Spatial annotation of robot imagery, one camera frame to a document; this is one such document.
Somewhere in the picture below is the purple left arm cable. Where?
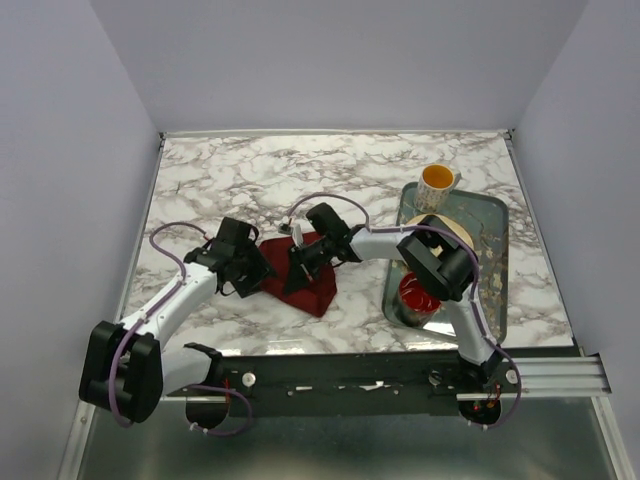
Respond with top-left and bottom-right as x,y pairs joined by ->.
107,222 -> 254,437

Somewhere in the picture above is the dark red cloth napkin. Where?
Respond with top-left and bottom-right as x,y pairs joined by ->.
259,237 -> 337,318

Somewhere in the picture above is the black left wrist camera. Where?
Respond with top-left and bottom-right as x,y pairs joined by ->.
215,217 -> 259,250

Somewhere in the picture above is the red and black cup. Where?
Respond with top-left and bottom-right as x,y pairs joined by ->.
395,273 -> 441,328

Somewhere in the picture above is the beige bird pattern plate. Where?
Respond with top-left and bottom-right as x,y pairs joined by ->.
406,213 -> 475,250

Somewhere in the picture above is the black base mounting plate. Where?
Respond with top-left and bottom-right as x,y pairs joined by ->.
164,352 -> 521,419

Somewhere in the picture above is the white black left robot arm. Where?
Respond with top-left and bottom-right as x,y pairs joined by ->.
79,237 -> 275,427

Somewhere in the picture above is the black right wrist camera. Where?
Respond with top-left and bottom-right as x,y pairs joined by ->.
278,202 -> 352,248

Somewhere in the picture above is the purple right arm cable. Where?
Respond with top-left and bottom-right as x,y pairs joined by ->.
279,192 -> 524,431

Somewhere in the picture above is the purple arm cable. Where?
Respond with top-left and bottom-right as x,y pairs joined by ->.
279,192 -> 524,431
107,222 -> 254,437

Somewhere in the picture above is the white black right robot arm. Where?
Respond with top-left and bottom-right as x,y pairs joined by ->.
279,218 -> 503,392

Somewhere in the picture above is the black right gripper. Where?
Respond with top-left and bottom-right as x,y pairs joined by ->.
284,236 -> 335,294

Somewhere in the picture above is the white floral mug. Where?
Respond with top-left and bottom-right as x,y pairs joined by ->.
414,164 -> 462,212

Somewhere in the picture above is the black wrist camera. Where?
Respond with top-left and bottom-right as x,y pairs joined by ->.
278,202 -> 352,248
215,217 -> 259,250

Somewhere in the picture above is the aluminium frame rail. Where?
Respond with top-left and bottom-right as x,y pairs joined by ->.
79,355 -> 612,401

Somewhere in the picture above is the teal floral serving tray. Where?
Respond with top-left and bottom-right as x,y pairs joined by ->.
382,182 -> 509,343

